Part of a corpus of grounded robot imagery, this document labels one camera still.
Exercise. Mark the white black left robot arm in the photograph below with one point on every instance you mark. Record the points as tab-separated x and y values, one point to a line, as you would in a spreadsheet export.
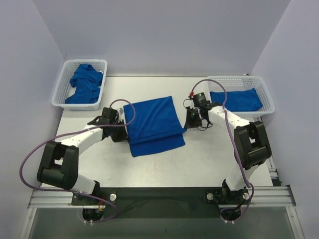
60	160

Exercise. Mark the crumpled blue towels in basket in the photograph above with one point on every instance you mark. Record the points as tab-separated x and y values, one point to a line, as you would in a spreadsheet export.
87	82

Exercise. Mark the white perforated left basket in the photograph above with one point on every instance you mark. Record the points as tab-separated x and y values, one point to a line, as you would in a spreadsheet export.
63	89

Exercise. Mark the aluminium frame rail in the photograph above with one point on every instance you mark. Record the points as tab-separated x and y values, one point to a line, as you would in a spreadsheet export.
206	159

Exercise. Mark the white perforated right basket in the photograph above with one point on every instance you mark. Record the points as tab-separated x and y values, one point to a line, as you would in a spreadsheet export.
242	83

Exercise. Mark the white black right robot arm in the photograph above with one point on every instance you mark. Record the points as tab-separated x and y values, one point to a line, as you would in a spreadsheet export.
249	140

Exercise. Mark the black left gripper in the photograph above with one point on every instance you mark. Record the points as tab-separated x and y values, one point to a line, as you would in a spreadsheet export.
122	134

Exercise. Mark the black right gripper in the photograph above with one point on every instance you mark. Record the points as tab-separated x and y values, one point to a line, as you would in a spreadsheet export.
190	119

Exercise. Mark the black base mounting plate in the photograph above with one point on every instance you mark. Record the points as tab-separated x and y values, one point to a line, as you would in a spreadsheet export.
164	203

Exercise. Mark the blue towel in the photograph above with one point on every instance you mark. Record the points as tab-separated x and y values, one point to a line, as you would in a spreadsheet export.
155	127
243	101

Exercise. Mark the white perforated basket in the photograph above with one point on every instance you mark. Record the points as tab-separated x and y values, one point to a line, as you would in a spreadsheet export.
242	83
63	89

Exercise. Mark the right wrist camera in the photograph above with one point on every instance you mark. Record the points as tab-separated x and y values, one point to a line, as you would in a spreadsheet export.
199	100

